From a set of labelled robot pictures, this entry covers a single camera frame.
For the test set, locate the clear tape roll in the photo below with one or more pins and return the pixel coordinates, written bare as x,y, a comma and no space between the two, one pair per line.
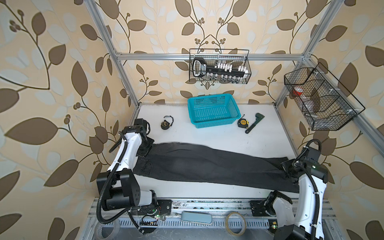
107,231

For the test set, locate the dark grey trousers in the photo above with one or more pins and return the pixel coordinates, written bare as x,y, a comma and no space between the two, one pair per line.
182,162

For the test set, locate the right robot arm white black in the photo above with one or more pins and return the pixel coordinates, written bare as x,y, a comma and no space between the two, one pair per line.
306,222

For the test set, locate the black wire basket back wall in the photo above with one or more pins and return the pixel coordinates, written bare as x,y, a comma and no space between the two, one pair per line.
234,57

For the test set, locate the black wire basket wall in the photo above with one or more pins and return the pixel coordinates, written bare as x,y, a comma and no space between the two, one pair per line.
327,104
234,57

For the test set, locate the aluminium frame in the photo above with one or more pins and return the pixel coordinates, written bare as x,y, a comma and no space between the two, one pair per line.
150,42

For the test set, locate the socket wrench set black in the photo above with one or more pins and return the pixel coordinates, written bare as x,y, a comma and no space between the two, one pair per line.
200,68

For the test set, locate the yellow black tape measure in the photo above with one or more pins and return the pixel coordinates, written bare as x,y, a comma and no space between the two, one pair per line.
243,122

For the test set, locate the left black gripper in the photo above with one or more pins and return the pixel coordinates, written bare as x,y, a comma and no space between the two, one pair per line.
143,153

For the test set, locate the dark green pipe wrench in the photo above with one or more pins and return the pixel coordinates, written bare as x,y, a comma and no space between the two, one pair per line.
258,118

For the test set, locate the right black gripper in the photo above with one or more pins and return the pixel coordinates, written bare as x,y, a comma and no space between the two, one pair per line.
286,163

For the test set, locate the teal plastic basket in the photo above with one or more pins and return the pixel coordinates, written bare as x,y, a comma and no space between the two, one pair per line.
213,110

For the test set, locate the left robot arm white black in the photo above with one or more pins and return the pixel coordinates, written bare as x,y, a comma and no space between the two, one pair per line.
118,188

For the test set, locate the black wire basket right wall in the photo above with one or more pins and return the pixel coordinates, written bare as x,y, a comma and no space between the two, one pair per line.
327,104

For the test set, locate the red white small container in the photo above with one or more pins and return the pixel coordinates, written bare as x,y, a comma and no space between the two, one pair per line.
297,91

